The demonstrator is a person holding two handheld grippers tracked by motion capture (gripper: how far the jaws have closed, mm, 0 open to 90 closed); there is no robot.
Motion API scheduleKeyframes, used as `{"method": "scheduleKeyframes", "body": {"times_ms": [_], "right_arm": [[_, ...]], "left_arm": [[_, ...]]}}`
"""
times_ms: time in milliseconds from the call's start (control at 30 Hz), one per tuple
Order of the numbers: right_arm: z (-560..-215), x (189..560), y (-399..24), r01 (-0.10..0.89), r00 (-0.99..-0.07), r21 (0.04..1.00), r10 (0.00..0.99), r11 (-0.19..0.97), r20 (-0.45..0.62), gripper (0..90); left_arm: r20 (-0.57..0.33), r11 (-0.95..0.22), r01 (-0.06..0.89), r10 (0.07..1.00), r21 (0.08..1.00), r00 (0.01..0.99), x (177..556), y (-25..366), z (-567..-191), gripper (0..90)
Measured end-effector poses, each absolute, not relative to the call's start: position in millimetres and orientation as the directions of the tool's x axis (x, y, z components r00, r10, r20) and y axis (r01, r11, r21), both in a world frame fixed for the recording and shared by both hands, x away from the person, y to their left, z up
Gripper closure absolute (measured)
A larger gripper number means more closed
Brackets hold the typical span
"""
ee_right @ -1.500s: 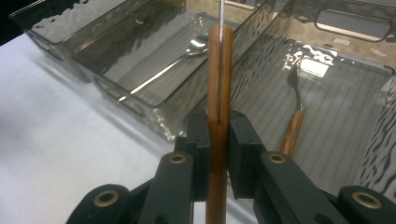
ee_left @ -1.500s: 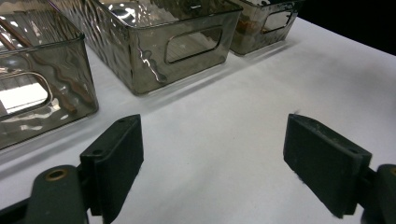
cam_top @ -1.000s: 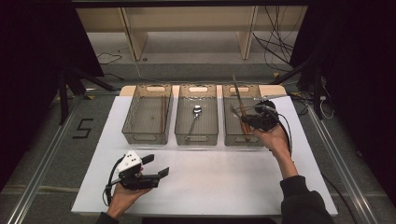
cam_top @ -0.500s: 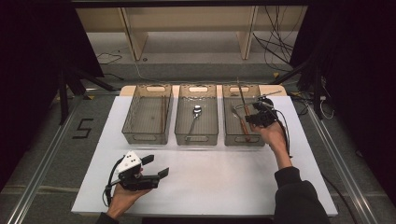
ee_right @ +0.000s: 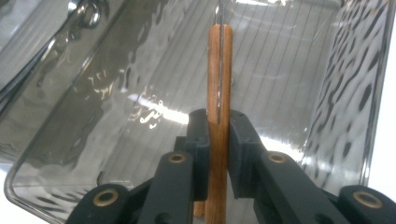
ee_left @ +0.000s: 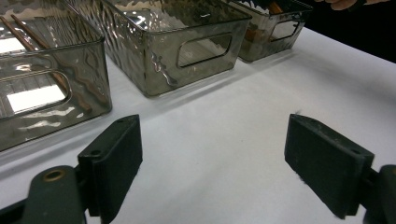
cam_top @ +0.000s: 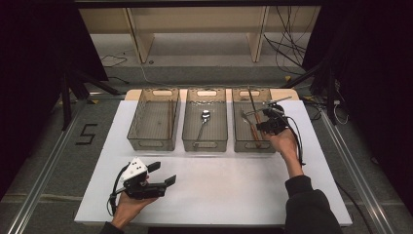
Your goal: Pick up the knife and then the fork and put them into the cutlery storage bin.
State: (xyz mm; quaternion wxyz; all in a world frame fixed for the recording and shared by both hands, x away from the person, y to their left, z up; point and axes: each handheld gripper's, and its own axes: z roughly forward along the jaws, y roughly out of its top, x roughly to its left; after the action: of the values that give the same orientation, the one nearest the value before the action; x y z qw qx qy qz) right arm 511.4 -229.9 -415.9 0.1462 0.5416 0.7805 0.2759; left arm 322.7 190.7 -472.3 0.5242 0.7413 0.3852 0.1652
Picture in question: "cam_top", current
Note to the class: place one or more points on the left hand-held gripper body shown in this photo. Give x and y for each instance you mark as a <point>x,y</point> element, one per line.
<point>142,190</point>

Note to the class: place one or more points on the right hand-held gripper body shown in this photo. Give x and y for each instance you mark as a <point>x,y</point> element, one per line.
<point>278,123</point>

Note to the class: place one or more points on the transparent grey plastic bin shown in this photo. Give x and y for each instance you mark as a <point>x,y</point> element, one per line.
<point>152,123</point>
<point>246,136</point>
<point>214,130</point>

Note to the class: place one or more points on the metal spoon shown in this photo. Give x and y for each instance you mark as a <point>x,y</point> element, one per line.
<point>205,115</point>

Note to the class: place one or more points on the person's right hand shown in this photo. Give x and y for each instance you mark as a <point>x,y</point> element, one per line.
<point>284,144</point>

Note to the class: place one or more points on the person's left hand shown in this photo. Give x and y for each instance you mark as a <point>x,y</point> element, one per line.
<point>128,209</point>

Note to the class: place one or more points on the yellow tape piece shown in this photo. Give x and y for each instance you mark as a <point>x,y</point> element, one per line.
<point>287,78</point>
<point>308,97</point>
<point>93,101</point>

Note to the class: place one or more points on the black metal stand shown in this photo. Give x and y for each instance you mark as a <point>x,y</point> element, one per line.
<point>66,104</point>
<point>331,97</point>

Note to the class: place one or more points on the black curtain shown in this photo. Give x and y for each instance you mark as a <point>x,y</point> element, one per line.
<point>32,65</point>
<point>373,81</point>

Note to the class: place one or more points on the light wooden shelf unit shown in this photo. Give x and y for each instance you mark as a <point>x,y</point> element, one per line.
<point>139,42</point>

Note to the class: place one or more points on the short aluminium floor rail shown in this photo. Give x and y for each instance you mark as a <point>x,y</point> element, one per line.
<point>107,95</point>

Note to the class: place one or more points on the long aluminium floor rail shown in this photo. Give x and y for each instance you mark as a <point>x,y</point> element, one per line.
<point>42,182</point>
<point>357,172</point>

